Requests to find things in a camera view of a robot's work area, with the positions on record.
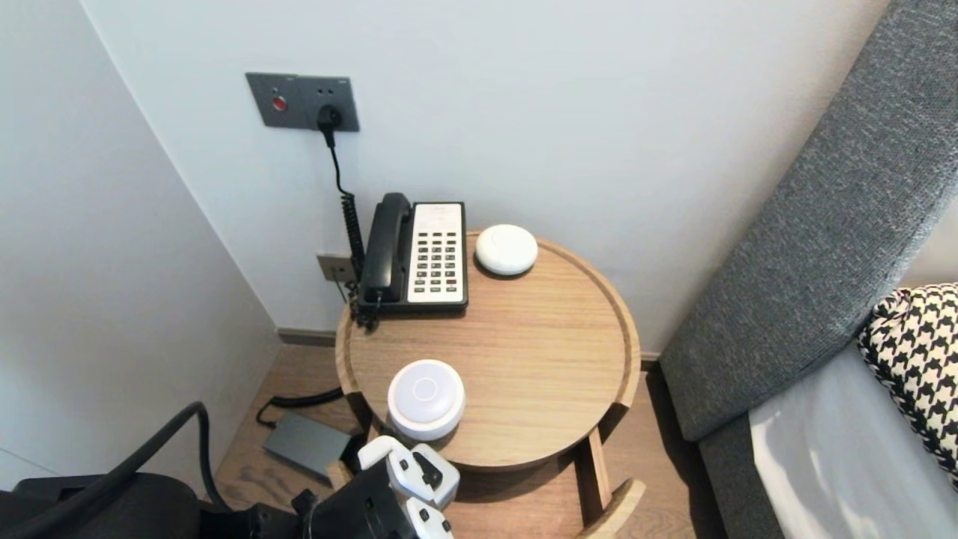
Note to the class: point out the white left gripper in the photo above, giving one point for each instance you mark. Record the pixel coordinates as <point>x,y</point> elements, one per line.
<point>404,471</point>

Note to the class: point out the white round cylinder speaker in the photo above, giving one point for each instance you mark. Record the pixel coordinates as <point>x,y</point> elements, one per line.
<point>425,397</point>

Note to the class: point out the curved wooden table drawer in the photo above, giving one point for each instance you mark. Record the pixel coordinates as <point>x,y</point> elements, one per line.
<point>599,479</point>

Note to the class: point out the grey power adapter box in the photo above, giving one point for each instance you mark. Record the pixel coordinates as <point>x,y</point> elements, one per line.
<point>307,445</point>

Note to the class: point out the round wooden bedside table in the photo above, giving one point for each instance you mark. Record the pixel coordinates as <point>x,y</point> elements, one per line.
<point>539,352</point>

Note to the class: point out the black white desk telephone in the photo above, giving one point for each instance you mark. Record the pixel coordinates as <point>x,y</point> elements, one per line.
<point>438,254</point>

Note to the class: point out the black telephone handset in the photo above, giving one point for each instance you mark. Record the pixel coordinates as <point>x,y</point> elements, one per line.
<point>385,247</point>

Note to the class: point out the flat white dome device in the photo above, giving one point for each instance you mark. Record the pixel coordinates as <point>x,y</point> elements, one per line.
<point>507,249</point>

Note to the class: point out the white bed sheet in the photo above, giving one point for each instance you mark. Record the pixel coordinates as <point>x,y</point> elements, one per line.
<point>838,464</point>

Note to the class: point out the grey fabric headboard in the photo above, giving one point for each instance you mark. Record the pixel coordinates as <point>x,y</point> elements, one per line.
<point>823,224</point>

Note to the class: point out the black white houndstooth pillow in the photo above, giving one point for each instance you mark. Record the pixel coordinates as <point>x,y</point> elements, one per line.
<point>920,352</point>

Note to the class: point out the beige phone wall plate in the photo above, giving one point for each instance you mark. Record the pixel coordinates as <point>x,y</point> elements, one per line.
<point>333,267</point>

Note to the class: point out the grey wall socket panel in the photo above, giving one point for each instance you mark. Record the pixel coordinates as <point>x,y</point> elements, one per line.
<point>343,101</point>

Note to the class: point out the grey switch panel red button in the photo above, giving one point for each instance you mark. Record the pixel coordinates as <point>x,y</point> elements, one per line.
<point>272,99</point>

